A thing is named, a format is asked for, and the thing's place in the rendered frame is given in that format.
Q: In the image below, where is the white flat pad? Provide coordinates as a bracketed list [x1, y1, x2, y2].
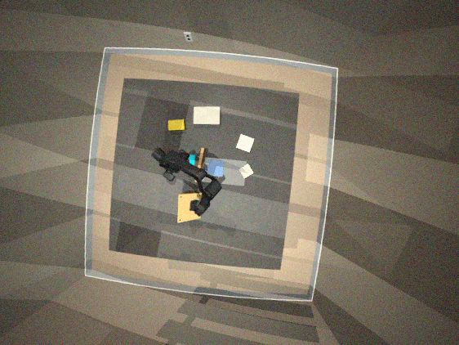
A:
[236, 134, 254, 153]

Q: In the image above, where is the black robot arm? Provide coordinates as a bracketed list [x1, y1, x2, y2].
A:
[151, 148, 222, 216]

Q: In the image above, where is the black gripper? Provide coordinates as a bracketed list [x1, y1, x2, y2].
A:
[163, 150, 189, 181]

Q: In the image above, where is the white flat box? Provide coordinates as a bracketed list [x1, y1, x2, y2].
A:
[194, 106, 220, 126]

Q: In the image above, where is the white square pad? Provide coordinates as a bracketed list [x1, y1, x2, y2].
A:
[239, 164, 254, 178]

